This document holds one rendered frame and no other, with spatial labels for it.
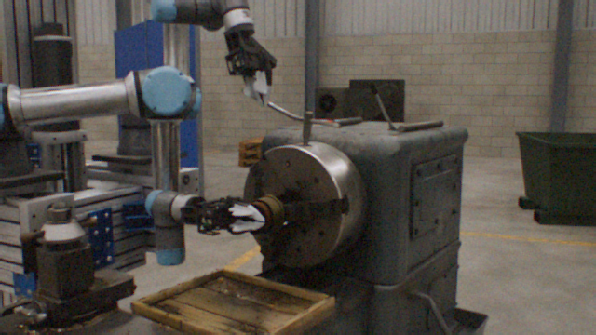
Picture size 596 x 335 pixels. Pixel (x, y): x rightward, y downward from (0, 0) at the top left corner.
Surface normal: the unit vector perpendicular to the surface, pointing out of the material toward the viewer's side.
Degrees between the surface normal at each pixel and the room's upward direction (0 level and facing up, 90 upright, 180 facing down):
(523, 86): 90
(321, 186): 90
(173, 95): 89
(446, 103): 90
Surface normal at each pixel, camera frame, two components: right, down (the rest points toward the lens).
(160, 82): 0.40, 0.13
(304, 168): -0.58, 0.13
